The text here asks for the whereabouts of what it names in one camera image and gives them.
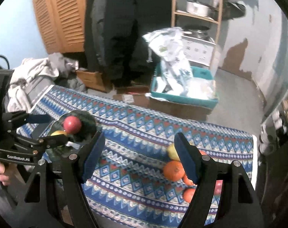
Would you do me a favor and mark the dark hanging coat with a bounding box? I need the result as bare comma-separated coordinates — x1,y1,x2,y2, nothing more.
84,0,172,88

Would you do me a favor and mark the dark glass fruit plate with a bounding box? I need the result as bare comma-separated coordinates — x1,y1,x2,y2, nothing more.
47,110,98,145

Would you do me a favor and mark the teal storage box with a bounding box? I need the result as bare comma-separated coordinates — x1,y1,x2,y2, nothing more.
150,66,219,110

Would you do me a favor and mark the yellow green apple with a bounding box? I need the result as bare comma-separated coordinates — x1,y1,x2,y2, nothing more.
51,130,68,136

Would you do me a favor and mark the patterned blue tablecloth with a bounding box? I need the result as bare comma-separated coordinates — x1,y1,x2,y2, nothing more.
18,85,257,227

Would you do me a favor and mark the large orange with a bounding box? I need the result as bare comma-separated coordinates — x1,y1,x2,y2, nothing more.
163,161,185,182

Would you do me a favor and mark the white printed rice bag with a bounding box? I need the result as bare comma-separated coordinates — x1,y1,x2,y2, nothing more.
142,27,193,91

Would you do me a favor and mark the metal pot on shelf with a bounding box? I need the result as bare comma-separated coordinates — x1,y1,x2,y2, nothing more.
186,0,215,17

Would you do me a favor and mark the wooden shelf rack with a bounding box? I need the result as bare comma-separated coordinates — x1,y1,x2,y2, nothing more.
171,0,223,69

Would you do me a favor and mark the grey white clothes pile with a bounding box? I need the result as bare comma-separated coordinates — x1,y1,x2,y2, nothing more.
5,52,87,112

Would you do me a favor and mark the small orange mandarin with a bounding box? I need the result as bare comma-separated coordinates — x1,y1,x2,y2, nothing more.
182,188,195,203

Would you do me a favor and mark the white patterned storage box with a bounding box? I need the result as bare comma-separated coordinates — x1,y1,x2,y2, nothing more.
182,36,216,67

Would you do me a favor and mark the louvered wooden door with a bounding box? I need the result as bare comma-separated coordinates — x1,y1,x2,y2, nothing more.
33,0,86,54

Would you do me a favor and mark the white shoe rack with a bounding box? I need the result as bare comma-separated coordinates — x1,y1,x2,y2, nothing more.
258,88,288,156

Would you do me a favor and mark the person's left hand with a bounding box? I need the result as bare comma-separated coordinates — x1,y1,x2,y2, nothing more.
0,162,11,186

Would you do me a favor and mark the red apple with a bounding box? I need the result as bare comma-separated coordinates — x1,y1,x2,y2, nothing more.
63,116,82,134

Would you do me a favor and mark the small orange tangerine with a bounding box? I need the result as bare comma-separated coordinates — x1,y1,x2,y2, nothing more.
183,175,195,186

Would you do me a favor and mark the yellow green pear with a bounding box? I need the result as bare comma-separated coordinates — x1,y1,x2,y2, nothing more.
167,143,180,161

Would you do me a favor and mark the dark red mango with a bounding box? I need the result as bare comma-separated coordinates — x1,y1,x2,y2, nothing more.
214,180,223,196

